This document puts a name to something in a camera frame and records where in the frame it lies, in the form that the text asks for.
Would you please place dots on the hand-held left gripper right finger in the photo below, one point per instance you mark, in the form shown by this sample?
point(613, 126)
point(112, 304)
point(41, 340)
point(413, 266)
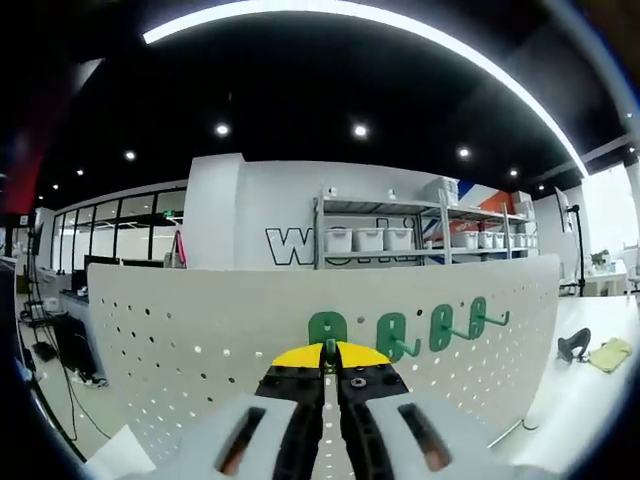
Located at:
point(375, 425)

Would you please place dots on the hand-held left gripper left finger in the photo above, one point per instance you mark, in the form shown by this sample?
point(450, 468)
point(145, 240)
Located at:
point(295, 425)

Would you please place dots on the white perforated mounting plate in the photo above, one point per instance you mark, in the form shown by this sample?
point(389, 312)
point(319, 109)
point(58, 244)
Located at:
point(200, 285)

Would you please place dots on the row of white storage bins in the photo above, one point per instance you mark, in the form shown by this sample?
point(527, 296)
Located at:
point(370, 240)

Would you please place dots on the black curved stand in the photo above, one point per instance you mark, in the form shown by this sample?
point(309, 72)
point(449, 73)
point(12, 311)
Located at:
point(567, 347)

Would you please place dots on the grey metal storage shelf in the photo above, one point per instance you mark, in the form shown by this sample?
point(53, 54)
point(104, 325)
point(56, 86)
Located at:
point(380, 205)

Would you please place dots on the yellow cloth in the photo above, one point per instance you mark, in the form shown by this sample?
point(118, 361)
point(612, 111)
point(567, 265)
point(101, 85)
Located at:
point(610, 350)

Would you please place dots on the black tripod stand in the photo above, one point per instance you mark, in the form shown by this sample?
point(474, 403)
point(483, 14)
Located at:
point(580, 250)

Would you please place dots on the green potted plant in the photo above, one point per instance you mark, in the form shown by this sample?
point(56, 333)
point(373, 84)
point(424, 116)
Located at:
point(599, 257)

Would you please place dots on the long ceiling strip light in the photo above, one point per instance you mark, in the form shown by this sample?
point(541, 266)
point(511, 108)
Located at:
point(155, 34)

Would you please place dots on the dark red wall panel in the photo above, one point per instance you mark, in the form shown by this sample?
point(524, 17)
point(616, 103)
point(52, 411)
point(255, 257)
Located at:
point(20, 180)

